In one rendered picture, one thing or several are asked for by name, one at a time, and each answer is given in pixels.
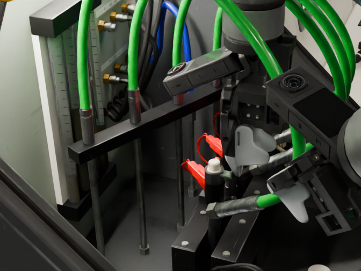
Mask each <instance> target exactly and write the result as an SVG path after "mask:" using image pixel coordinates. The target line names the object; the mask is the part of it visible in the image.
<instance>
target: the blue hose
mask: <svg viewBox="0 0 361 271"><path fill-rule="evenodd" d="M167 9H169V10H170V11H171V12H172V13H173V14H174V16H175V17H176V18H177V14H178V9H177V8H176V7H175V6H174V5H173V4H172V3H170V2H168V1H164V2H163V3H162V16H161V21H160V25H159V28H158V32H157V46H158V50H159V57H160V56H161V54H162V50H163V40H164V22H165V15H166V11H167ZM183 46H184V55H185V63H186V62H188V61H191V60H192V56H191V47H190V39H189V33H188V30H187V25H186V22H185V24H184V29H183ZM153 58H154V54H153V55H152V56H151V58H150V62H149V63H151V62H152V61H153Z"/></svg>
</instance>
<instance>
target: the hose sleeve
mask: <svg viewBox="0 0 361 271"><path fill-rule="evenodd" d="M260 196H262V195H256V196H249V197H246V198H240V199H235V200H232V201H224V202H221V203H218V204H217V205H216V206H215V213H216V215H217V216H219V217H227V216H232V215H237V214H241V213H247V212H254V211H259V210H264V209H265V208H260V207H259V206H258V203H257V200H258V198H259V197H260Z"/></svg>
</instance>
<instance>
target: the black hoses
mask: <svg viewBox="0 0 361 271"><path fill-rule="evenodd" d="M163 2H164V0H159V3H158V9H157V14H156V19H155V24H154V28H153V32H152V34H151V33H150V30H151V23H152V17H153V4H154V0H148V13H147V22H146V26H145V25H144V24H143V22H141V27H140V33H139V43H138V59H139V51H140V41H141V30H143V32H144V33H145V36H144V40H143V45H142V51H141V55H140V60H139V64H138V68H137V73H138V87H139V93H140V103H141V105H142V107H143V108H144V110H145V111H148V110H150V109H153V108H154V103H153V98H152V96H151V95H150V94H149V93H147V92H145V90H146V88H147V86H148V84H149V81H150V79H151V77H152V74H153V72H154V69H155V67H156V65H157V62H158V59H159V50H158V46H157V44H156V42H155V40H156V36H157V32H158V28H159V25H160V21H161V16H162V3H163ZM132 19H133V16H127V21H132ZM149 41H150V43H149V47H148V42H149ZM147 47H148V51H147ZM153 50H154V58H153V61H152V64H151V66H150V68H149V71H148V74H147V76H146V79H145V75H146V72H147V69H148V66H149V62H150V58H151V55H152V52H153ZM146 52H147V54H146ZM144 79H145V81H144ZM143 81H144V83H143ZM119 83H125V84H127V85H126V86H125V88H124V92H125V93H124V92H123V91H122V90H121V91H120V92H119V98H120V99H118V97H117V96H115V97H114V98H113V104H115V105H116V104H117V103H118V104H120V105H121V110H120V109H119V108H118V107H117V106H115V105H112V102H109V103H108V104H107V110H109V111H110V110H111V109H112V110H114V111H115V112H116V113H117V114H118V117H115V116H114V115H113V114H112V113H111V112H109V111H107V110H106V108H103V109H104V116H108V117H109V118H110V119H111V120H112V121H114V122H119V121H121V119H122V118H123V116H125V115H126V114H127V113H128V111H129V103H128V87H129V86H128V79H120V80H119ZM142 84H143V85H142ZM142 96H144V97H146V98H147V99H148V103H149V107H148V105H147V104H146V102H145V100H144V99H143V97H142ZM122 98H124V101H122V100H121V99H122Z"/></svg>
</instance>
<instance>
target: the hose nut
mask: <svg viewBox="0 0 361 271"><path fill-rule="evenodd" d="M217 204H218V203H217V202H215V203H210V204H209V205H208V207H207V209H206V213H207V215H208V217H209V219H219V218H223V217H219V216H217V215H216V213H215V206H216V205H217Z"/></svg>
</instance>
